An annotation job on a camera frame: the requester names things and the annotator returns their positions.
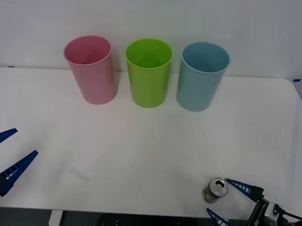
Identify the white table leg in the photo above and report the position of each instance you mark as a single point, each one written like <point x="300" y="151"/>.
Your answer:
<point x="55" y="218"/>

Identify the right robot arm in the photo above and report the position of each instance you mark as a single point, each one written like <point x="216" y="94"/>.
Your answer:
<point x="271" y="214"/>

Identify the pale blue plastic bin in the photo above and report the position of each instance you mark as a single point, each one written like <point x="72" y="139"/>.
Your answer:
<point x="197" y="90"/>

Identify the silver drink can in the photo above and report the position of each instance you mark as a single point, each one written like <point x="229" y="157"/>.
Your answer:
<point x="211" y="196"/>

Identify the pink plastic bin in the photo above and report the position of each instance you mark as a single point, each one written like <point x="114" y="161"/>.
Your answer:
<point x="97" y="83"/>

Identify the green plastic bin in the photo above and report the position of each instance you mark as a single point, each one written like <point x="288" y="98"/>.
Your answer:
<point x="148" y="88"/>

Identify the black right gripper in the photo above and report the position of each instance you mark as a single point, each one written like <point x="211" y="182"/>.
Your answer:
<point x="255" y="222"/>

